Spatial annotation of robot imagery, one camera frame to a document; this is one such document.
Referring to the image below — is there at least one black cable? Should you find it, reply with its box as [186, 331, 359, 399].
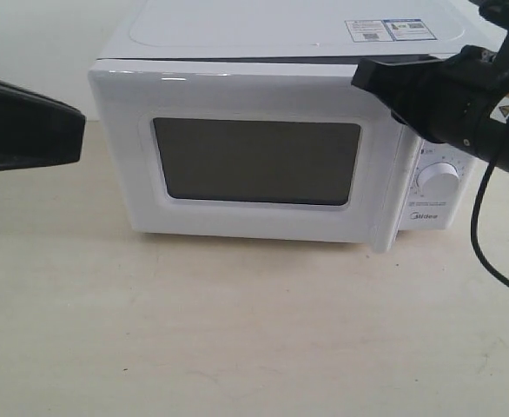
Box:
[469, 99, 509, 300]

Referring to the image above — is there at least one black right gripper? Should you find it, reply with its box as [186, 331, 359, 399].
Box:
[351, 45, 509, 152]

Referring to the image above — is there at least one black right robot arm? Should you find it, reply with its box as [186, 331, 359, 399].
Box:
[351, 1, 509, 173]

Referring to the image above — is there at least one white microwave door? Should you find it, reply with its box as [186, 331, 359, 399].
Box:
[89, 59, 421, 252]

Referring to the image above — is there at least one white microwave oven body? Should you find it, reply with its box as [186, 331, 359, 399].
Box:
[94, 1, 489, 233]

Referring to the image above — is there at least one lower white control knob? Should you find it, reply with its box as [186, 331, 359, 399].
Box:
[416, 162, 459, 199]

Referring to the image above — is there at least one white and blue label sticker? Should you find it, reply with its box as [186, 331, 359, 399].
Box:
[345, 19, 437, 43]

